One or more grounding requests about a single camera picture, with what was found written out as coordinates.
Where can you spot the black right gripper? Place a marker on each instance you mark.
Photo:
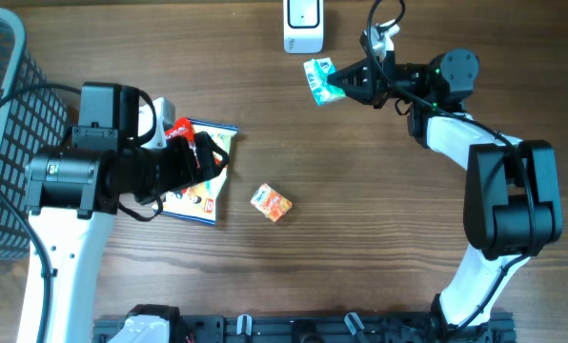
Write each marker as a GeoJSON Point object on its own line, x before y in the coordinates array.
{"type": "Point", "coordinates": [370, 91]}

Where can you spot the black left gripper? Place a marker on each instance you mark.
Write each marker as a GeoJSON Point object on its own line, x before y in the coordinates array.
{"type": "Point", "coordinates": [187, 172]}

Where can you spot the red snack bag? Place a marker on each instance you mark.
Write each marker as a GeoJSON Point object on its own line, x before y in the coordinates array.
{"type": "Point", "coordinates": [182, 133]}

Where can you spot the teal tissue pack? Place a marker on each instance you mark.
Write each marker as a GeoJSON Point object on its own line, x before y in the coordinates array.
{"type": "Point", "coordinates": [317, 72]}

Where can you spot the orange tissue pack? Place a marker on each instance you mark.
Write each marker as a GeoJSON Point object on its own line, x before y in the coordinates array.
{"type": "Point", "coordinates": [270, 203]}

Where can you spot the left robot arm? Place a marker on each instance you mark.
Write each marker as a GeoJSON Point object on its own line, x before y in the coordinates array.
{"type": "Point", "coordinates": [73, 195]}

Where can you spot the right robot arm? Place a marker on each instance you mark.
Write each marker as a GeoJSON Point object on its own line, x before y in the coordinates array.
{"type": "Point", "coordinates": [511, 207]}

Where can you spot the white barcode scanner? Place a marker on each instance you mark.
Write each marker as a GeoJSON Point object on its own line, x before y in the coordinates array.
{"type": "Point", "coordinates": [303, 26]}

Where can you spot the dark grey mesh basket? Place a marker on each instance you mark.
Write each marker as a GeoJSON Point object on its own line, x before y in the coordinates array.
{"type": "Point", "coordinates": [27, 123]}

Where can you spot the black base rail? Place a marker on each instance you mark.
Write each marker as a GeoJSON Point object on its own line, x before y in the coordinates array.
{"type": "Point", "coordinates": [391, 328]}

